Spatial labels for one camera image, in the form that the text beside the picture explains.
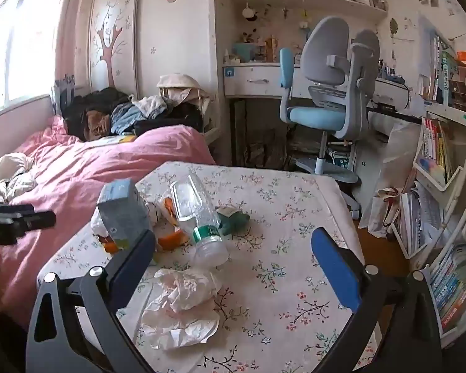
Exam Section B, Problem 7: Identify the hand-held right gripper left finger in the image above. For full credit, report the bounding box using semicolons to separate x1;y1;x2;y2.
25;230;158;373

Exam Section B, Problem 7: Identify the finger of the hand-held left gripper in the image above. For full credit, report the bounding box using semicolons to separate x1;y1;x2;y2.
0;204;35;218
11;210;57;237

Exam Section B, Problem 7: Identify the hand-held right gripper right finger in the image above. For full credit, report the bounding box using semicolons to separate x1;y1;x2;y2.
311;226;445;373

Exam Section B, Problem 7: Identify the long orange peel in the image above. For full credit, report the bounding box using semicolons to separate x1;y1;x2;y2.
155;228;188;251

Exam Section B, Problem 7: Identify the large white tissue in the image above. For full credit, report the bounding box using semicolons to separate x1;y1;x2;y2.
141;267;223;350

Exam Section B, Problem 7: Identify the orange peel with tissue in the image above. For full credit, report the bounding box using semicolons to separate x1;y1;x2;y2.
145;198;171;234

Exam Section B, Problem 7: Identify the blue drink carton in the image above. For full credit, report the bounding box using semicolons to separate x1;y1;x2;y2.
96;178;154;242

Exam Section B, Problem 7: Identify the small orange peel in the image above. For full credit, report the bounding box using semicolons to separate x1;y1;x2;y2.
161;197;179;226

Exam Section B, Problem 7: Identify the clear plastic bottle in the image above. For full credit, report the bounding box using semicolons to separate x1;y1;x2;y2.
170;174;231;268

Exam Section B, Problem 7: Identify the green wrapper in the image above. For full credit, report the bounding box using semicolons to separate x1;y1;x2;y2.
216;201;251;237

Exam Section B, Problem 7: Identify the white crumpled cloth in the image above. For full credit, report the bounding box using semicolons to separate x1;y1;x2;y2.
0;152;37;205

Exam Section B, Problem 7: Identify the floral tablecloth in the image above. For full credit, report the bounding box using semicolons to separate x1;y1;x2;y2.
37;161;381;373

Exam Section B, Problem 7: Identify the white tote bag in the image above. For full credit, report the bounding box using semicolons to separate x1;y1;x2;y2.
359;186;402;239

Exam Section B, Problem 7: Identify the pink blanket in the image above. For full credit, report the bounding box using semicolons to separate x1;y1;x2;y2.
0;118;218;331

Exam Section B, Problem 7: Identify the stack of papers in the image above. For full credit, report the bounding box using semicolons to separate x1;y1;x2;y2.
398;190;443;257

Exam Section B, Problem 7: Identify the stack of colourful books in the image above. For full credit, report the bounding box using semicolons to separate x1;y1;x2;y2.
429;243;466;335

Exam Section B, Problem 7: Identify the white plastic bag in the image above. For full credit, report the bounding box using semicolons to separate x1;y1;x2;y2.
373;120;422;199

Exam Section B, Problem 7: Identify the white book rack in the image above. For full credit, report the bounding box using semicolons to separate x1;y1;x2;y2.
392;101;466;350

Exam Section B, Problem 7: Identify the pile of clothes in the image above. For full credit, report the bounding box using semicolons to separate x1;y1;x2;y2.
60;74;212;142

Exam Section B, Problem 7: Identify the row of thin books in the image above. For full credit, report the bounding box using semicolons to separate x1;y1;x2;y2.
421;117;455;181

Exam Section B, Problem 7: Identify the window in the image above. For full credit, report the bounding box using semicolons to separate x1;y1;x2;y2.
0;0;68;119

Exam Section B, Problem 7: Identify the white desk with drawer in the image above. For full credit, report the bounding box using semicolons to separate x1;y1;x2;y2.
222;61;412;113

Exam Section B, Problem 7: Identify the grey and blue desk chair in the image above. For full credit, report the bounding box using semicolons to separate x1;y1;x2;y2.
277;16;381;220

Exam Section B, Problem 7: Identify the wardrobe with tree decal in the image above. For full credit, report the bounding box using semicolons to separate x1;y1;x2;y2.
87;0;218;102

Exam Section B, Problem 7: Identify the row of upright books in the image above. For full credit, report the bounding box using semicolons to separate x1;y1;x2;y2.
427;35;461;105

